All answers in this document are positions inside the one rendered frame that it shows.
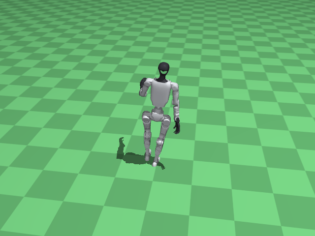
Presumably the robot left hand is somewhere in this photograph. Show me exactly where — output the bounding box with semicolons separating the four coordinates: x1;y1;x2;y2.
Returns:
140;78;146;89

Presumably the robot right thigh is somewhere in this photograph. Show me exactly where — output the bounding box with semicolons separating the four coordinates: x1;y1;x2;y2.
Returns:
156;114;171;146

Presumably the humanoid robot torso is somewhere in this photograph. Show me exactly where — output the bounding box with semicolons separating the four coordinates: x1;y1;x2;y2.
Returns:
151;77;171;122

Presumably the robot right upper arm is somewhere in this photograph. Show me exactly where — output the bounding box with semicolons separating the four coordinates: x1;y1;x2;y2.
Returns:
171;82;179;105

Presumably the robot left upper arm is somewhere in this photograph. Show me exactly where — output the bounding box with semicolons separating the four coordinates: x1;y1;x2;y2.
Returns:
140;78;153;97

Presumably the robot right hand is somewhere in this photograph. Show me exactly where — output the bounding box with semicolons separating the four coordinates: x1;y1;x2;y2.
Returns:
174;118;180;134

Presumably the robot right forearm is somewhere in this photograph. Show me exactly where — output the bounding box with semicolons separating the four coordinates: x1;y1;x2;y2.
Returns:
173;100;180;121

